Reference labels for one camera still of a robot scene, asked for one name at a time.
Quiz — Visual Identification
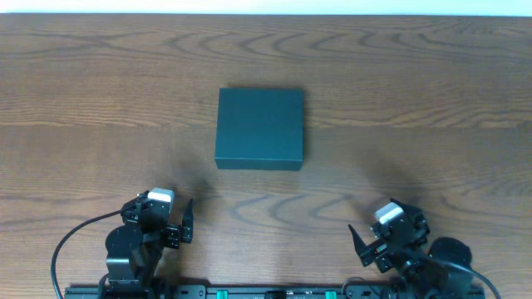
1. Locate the black gift box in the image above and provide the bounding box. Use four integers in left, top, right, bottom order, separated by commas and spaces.
214, 87, 304, 171

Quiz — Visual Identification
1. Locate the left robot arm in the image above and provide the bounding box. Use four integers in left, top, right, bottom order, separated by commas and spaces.
97, 189, 194, 298

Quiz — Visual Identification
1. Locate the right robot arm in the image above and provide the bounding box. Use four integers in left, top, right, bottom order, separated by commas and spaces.
347, 199, 473, 298

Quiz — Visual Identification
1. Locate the black mounting rail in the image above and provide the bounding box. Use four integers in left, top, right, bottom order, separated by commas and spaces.
63, 283, 485, 299

